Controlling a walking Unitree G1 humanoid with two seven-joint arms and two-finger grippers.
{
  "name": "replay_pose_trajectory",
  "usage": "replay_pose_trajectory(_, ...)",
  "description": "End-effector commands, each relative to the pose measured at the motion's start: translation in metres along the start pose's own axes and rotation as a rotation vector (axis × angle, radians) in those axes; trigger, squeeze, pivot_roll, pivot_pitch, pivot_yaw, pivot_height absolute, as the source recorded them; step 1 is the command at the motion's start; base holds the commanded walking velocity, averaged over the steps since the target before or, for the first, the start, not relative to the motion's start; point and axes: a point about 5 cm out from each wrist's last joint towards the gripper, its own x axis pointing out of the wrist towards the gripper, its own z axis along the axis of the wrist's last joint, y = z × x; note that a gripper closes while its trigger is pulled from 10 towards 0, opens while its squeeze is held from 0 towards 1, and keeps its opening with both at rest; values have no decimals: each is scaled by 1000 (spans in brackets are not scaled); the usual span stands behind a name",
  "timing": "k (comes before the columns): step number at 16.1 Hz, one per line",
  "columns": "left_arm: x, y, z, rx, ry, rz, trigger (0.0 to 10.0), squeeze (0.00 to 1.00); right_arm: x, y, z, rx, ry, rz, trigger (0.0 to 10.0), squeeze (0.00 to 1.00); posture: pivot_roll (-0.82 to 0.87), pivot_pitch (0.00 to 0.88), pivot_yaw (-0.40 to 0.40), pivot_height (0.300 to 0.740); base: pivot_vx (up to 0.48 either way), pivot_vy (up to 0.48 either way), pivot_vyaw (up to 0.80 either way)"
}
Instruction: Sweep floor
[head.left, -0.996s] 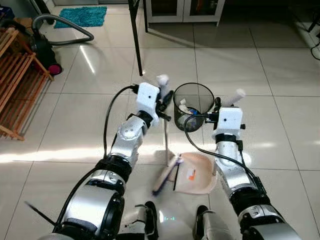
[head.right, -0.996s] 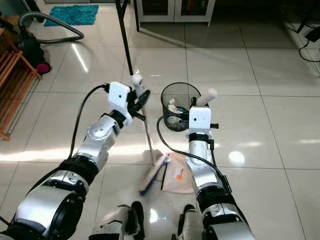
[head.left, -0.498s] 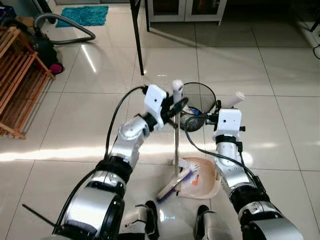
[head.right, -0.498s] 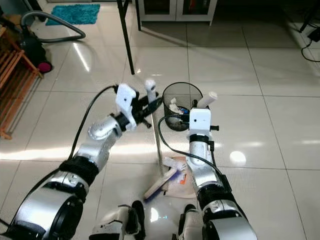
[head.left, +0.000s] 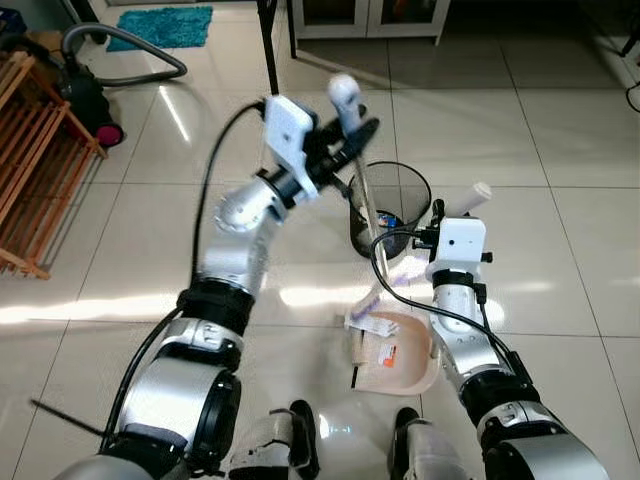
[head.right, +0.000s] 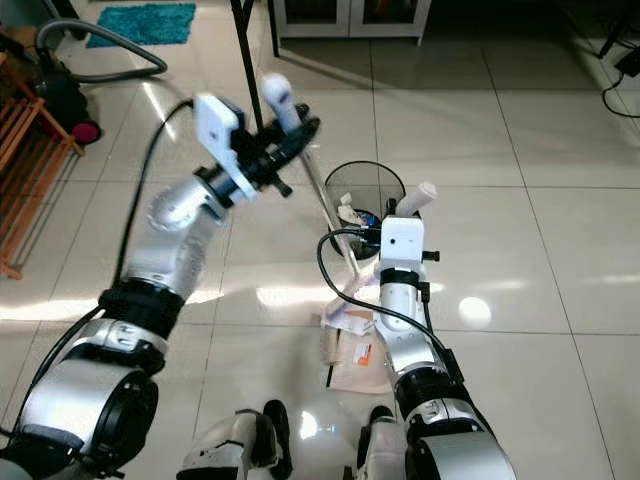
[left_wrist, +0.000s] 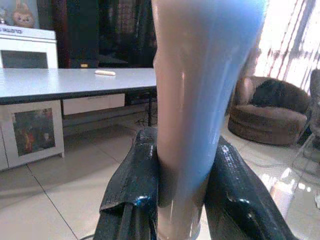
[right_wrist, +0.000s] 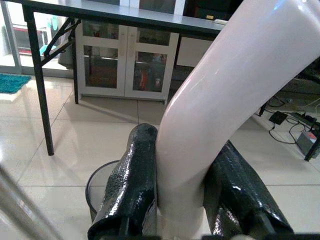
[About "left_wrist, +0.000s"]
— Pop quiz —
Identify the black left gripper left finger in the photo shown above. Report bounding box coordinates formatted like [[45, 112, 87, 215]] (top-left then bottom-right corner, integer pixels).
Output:
[[92, 127, 160, 240]]

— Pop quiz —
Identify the white cabinet with picture door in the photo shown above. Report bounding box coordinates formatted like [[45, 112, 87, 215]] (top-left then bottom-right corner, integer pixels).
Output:
[[0, 99, 65, 172]]

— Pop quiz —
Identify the sheer patterned curtain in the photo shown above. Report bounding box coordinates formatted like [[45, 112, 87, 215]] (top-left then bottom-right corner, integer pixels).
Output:
[[252, 0, 320, 93]]

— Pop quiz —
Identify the grey chair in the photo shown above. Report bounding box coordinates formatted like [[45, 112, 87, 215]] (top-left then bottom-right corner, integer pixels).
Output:
[[291, 69, 320, 176]]

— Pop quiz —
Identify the grey long table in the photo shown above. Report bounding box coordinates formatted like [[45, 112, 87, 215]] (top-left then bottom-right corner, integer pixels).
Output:
[[0, 67, 158, 127]]

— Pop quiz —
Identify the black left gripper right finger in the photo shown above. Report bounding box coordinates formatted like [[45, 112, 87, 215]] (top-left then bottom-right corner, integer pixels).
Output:
[[204, 136, 300, 240]]

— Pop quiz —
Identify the white cabinet with dark panel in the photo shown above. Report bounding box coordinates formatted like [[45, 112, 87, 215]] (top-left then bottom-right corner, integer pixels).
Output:
[[0, 24, 59, 69]]

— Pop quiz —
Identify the dark wooden cabinet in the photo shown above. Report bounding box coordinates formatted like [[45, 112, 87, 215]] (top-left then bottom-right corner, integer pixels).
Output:
[[51, 0, 157, 69]]

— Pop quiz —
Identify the brown plush toy figure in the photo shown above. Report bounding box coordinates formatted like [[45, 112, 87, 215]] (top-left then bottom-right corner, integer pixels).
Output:
[[12, 0, 35, 28]]

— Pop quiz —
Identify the small cream oblong object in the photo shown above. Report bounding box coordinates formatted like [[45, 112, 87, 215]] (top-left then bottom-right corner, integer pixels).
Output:
[[94, 70, 116, 77]]

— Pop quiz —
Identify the black cushion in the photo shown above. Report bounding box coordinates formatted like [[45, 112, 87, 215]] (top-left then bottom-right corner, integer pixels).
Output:
[[250, 79, 288, 108]]

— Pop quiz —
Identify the white drawer unit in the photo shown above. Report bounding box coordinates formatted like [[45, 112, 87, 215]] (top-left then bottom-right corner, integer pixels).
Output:
[[62, 93, 126, 116]]

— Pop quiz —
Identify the brown round armchair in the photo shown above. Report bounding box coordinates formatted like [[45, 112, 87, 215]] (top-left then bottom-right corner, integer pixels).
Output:
[[227, 76, 311, 147]]

